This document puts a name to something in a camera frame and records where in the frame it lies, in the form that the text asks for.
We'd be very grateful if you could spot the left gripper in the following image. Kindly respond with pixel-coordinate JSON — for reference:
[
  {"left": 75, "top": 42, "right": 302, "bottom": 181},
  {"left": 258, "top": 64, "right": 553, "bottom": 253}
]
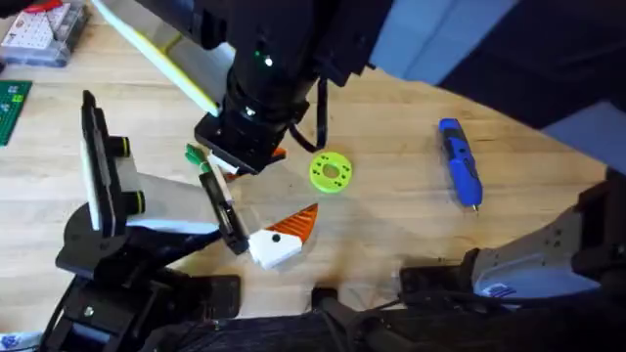
[{"left": 55, "top": 154, "right": 320, "bottom": 283}]

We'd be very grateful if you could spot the blue electric screwdriver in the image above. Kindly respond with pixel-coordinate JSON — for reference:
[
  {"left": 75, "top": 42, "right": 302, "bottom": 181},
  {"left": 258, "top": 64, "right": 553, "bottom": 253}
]
[{"left": 436, "top": 116, "right": 485, "bottom": 213}]

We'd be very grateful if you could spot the green disc with holes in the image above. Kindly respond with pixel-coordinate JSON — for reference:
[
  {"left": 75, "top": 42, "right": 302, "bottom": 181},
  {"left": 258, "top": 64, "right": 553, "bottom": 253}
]
[{"left": 308, "top": 151, "right": 354, "bottom": 195}]

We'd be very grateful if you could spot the left wrist upright plate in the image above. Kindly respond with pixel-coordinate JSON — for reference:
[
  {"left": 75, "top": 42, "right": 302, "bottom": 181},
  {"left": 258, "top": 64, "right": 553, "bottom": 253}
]
[{"left": 79, "top": 89, "right": 120, "bottom": 240}]

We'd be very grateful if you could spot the clear plastic parts box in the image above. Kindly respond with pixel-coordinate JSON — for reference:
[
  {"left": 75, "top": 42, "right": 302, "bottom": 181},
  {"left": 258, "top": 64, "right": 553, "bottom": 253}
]
[{"left": 0, "top": 0, "right": 92, "bottom": 68}]

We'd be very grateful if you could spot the green board with blocks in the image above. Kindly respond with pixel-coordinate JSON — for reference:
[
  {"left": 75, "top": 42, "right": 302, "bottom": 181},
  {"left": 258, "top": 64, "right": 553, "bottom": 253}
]
[{"left": 0, "top": 79, "right": 33, "bottom": 148}]

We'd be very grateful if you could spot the white and blue bag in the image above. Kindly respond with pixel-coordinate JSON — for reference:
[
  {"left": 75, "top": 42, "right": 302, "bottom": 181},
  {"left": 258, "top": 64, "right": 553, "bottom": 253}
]
[{"left": 0, "top": 330, "right": 44, "bottom": 352}]

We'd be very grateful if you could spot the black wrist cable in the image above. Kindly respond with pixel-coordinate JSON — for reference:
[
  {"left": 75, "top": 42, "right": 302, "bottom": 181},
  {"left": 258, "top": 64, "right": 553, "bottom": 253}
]
[{"left": 287, "top": 76, "right": 330, "bottom": 154}]

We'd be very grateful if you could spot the black rail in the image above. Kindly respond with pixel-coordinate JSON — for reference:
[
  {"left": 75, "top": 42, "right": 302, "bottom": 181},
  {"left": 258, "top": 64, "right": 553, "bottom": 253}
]
[{"left": 141, "top": 286, "right": 626, "bottom": 352}]

